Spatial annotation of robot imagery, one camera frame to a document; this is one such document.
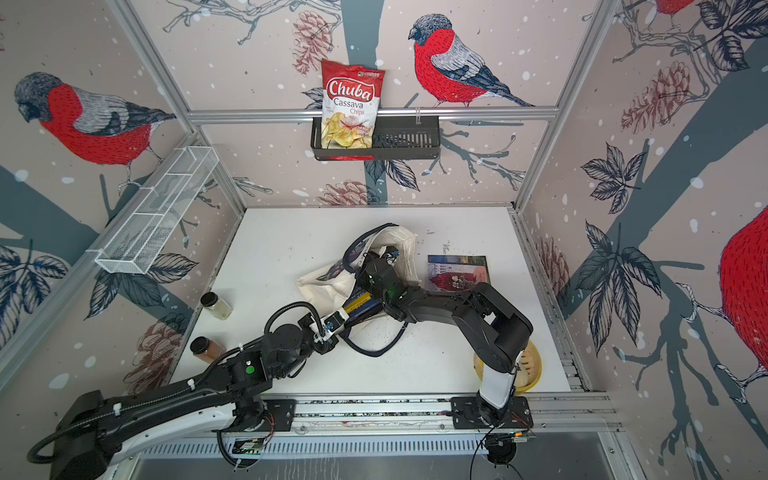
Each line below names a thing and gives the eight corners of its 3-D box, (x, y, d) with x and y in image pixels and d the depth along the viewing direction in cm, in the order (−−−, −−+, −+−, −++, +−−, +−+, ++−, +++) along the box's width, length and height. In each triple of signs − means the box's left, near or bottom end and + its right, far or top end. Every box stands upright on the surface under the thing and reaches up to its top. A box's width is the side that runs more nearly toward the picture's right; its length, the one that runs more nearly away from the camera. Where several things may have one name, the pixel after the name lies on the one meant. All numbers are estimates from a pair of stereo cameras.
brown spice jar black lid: (207, 365, 85) (186, 352, 76) (213, 350, 87) (193, 336, 79) (223, 365, 85) (204, 352, 76) (228, 350, 87) (210, 336, 79)
